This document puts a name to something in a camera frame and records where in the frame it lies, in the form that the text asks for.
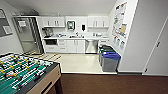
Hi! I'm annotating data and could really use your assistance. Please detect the stainless steel dishwasher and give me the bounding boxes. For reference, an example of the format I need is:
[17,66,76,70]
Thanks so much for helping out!
[85,39,99,54]

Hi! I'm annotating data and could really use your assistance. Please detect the white two-door base cabinet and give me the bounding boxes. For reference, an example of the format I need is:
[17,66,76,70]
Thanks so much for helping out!
[66,39,86,54]

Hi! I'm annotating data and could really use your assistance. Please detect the green-lid waste bin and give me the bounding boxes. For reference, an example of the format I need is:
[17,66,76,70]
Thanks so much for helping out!
[99,48,116,66]

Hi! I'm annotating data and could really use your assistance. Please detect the steel paper towel dispenser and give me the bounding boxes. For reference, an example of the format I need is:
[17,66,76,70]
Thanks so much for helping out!
[66,20,76,30]

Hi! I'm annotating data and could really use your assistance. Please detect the blue-lid recycling bin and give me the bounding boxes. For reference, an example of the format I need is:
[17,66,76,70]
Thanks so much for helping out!
[101,52,122,73]

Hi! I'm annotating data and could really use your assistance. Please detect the black built-in microwave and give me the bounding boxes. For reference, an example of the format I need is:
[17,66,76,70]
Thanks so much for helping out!
[44,38,58,46]

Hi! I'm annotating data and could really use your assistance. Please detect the white waste sorting sign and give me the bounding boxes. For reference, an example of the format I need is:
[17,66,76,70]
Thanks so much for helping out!
[120,40,126,50]

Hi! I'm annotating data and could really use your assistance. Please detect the notice board with papers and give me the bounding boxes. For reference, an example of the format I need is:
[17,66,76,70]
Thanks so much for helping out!
[112,1,129,41]

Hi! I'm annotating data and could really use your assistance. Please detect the stainless steel refrigerator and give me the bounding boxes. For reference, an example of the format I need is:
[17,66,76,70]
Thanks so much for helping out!
[12,16,44,55]

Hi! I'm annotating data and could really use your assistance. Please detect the white paper fridge note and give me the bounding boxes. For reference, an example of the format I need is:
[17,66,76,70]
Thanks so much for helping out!
[18,20,27,28]

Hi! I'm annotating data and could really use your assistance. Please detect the green foosball table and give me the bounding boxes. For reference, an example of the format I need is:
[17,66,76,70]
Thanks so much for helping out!
[0,51,64,94]

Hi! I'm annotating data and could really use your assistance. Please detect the white door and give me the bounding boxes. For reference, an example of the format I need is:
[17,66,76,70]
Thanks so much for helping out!
[143,0,168,77]

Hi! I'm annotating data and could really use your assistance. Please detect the brown framed wall notice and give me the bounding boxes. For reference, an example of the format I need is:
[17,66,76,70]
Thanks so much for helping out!
[119,23,128,36]

